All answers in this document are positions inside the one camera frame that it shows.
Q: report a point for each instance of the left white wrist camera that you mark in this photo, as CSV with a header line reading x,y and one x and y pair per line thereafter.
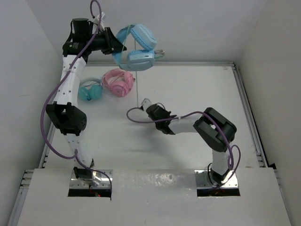
x,y
97,23

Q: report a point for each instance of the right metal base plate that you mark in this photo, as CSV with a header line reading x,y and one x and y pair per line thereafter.
x,y
203,182

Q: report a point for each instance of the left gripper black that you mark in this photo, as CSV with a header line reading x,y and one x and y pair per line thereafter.
x,y
109,42

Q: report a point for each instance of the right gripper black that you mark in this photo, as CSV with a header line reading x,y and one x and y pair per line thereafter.
x,y
168,113

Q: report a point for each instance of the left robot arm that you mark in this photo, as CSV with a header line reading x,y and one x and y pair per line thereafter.
x,y
85,37

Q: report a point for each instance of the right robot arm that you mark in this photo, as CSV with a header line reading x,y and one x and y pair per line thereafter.
x,y
217,132

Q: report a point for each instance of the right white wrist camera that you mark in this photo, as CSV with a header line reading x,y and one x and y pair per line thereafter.
x,y
146,103

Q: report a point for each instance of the teal headphones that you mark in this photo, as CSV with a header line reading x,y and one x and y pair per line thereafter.
x,y
90,90

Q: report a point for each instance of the aluminium table frame rail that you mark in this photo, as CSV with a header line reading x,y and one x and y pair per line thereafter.
x,y
116,139

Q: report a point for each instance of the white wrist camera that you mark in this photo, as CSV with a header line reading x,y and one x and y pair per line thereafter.
x,y
146,103
97,23

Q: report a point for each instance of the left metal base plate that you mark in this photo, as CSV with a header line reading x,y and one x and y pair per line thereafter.
x,y
97,180

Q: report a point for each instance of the metal base plate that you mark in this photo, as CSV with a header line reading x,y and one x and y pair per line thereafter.
x,y
203,182
97,180

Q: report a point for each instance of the pink headphones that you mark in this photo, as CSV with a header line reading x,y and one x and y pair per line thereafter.
x,y
118,82

